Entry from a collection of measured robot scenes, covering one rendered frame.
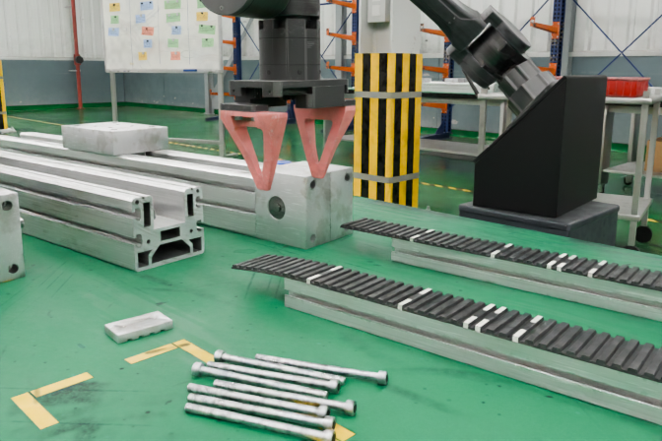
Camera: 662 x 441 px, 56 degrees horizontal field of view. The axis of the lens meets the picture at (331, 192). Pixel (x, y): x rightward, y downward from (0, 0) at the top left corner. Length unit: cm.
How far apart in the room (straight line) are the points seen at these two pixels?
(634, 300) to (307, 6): 41
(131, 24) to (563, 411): 675
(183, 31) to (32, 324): 606
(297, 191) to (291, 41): 27
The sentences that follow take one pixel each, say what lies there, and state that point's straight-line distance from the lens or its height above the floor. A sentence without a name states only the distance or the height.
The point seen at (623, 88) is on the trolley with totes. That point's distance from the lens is 358.
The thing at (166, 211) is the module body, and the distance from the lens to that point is 80.
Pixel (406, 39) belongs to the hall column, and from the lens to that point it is 412.
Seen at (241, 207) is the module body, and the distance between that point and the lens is 89.
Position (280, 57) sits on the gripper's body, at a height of 102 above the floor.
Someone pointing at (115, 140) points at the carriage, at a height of 89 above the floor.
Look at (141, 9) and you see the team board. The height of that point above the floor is 159.
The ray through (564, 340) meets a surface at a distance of 50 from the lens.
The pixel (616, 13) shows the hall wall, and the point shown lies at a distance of 863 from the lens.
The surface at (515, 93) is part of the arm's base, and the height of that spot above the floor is 97.
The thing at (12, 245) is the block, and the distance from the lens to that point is 76.
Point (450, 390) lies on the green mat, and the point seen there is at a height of 78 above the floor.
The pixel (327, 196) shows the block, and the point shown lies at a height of 84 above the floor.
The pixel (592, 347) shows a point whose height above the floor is 81.
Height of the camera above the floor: 101
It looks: 11 degrees down
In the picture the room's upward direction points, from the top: straight up
